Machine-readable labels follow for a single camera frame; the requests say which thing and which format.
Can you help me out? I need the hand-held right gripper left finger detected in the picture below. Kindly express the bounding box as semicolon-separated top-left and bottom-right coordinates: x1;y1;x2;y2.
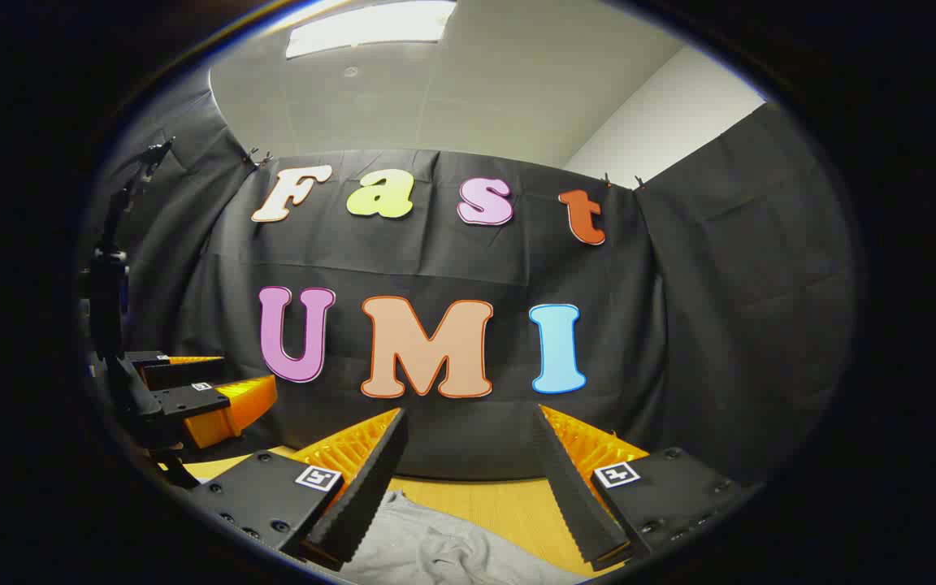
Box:
184;408;410;571

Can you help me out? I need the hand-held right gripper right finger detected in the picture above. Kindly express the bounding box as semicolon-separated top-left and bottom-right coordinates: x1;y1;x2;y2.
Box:
531;403;761;571

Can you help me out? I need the grey zip-neck sweatshirt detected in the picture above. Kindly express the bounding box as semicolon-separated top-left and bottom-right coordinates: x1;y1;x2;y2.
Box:
342;490;591;585

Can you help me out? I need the black backdrop cloth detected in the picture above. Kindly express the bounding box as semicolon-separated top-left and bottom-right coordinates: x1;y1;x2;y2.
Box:
82;77;859;488

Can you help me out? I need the rectangular ceiling light panel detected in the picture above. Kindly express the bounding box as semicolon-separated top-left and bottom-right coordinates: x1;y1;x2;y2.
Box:
285;0;458;59

